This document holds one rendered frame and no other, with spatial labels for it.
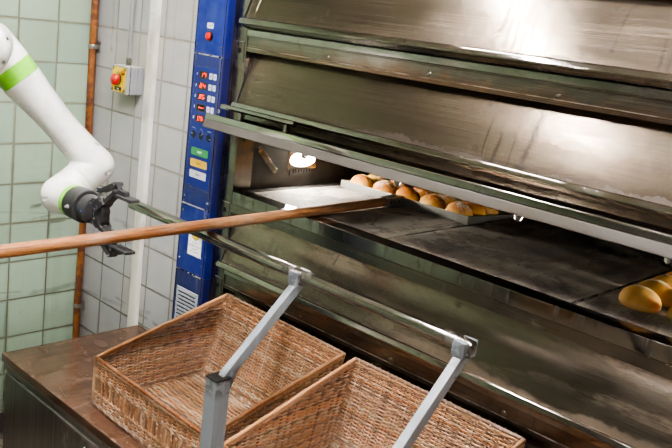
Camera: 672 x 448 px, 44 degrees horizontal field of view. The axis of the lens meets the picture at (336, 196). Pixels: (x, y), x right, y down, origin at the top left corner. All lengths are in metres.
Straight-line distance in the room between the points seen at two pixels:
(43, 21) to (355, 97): 1.39
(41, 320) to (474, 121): 2.10
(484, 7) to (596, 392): 0.93
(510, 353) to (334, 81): 0.90
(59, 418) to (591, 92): 1.76
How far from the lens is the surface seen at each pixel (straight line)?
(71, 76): 3.35
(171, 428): 2.26
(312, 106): 2.41
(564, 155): 1.94
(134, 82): 3.08
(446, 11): 2.14
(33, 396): 2.80
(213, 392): 1.90
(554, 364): 2.03
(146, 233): 2.08
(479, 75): 2.06
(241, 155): 2.70
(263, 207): 2.60
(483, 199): 1.88
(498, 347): 2.10
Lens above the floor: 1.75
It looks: 12 degrees down
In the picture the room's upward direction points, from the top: 7 degrees clockwise
